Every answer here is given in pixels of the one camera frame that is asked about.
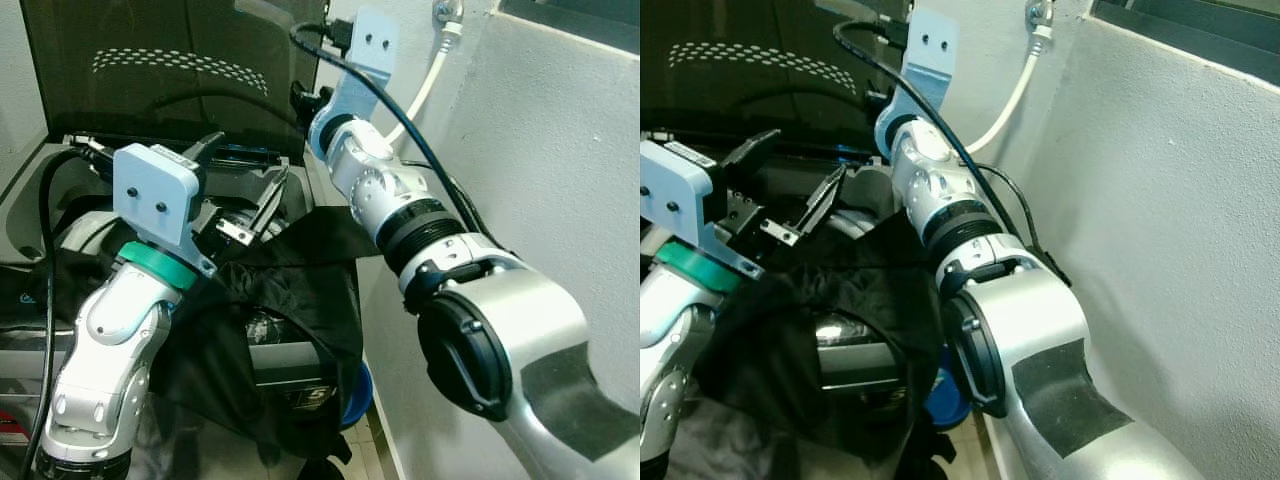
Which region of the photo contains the black thin garment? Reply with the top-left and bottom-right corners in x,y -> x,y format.
690,215 -> 951,471
30,205 -> 381,471

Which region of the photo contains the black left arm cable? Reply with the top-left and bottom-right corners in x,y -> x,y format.
25,145 -> 101,480

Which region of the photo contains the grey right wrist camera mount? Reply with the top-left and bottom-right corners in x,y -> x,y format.
330,5 -> 401,126
895,8 -> 961,131

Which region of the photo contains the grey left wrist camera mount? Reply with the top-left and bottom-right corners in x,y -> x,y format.
112,143 -> 216,279
640,140 -> 766,281

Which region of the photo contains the blue plastic basin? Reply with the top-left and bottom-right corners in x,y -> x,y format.
925,345 -> 973,431
345,360 -> 374,429

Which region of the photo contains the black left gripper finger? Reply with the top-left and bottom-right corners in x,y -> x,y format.
720,128 -> 783,193
183,130 -> 227,169
798,165 -> 849,239
255,165 -> 293,237

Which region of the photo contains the dark tinted washer lid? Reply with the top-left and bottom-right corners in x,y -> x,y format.
640,0 -> 906,166
20,0 -> 336,166

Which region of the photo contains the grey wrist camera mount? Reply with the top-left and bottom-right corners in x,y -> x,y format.
640,140 -> 766,281
330,5 -> 401,126
112,143 -> 216,279
895,8 -> 961,131

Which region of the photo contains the white water hose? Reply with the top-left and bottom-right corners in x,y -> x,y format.
385,20 -> 463,146
965,25 -> 1056,156

